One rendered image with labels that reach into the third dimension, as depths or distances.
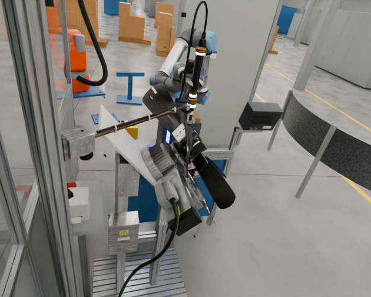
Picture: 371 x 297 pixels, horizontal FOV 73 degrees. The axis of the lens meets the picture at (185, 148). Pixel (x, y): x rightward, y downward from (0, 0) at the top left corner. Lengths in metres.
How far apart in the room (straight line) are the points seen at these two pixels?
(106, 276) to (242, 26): 2.86
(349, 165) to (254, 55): 1.68
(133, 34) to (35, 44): 9.74
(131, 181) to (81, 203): 0.24
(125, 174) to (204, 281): 1.26
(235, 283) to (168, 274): 0.54
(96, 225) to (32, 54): 0.84
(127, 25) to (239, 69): 7.41
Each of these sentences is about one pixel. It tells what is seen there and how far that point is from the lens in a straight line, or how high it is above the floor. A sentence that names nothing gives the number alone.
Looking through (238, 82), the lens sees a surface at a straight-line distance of 3.49.
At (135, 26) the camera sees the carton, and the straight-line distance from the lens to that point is 10.39.
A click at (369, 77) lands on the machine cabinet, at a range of 10.88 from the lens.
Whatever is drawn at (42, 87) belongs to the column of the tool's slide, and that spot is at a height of 1.59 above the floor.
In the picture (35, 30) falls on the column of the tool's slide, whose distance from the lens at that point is 0.71.
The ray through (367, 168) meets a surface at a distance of 2.89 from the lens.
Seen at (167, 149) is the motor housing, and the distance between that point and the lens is 1.24.
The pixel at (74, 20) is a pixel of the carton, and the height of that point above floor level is 0.63.
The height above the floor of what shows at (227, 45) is 1.40.
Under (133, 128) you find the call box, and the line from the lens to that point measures 1.65.
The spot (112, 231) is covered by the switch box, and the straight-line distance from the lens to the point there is 1.35.
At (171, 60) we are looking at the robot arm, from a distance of 1.63.
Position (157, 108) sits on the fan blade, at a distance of 1.21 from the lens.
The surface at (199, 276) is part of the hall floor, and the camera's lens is 2.21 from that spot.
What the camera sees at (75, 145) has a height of 1.39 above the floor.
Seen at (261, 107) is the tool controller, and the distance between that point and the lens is 1.91.
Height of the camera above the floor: 1.84
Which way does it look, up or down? 31 degrees down
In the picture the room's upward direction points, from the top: 10 degrees clockwise
